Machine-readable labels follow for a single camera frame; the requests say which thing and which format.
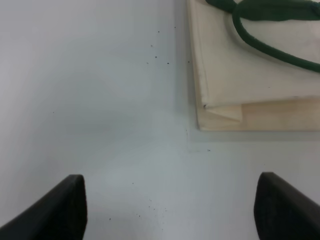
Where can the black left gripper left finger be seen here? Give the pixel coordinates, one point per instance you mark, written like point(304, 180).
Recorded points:
point(61, 214)

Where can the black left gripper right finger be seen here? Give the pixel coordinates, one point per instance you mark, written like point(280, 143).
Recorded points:
point(281, 212)

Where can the white linen bag green handles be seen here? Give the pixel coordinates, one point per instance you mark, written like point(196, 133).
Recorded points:
point(239, 88)

